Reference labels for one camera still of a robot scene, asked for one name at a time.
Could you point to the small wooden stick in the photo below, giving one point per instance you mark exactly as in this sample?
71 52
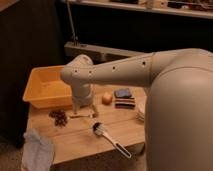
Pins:
79 116

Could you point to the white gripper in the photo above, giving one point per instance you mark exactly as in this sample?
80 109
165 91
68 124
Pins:
82 95

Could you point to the upper wooden shelf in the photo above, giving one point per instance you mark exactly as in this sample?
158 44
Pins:
186 8

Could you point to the grey blue towel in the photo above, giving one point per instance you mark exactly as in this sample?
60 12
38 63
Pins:
38 152

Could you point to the grey low bench shelf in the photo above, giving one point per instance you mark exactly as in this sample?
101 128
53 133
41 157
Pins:
98 53

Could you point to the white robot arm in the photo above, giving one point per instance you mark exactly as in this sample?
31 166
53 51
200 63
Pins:
179 105

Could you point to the blue sponge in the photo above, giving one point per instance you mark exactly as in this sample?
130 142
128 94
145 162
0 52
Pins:
123 93

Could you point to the orange round fruit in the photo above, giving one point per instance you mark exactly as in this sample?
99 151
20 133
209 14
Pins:
107 98

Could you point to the metal lamp pole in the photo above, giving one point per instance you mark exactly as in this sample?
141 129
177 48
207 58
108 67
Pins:
74 37

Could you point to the dark brown nut pile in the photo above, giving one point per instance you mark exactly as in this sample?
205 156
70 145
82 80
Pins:
59 116

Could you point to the yellow plastic bin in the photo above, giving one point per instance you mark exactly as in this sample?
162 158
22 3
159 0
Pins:
45 89

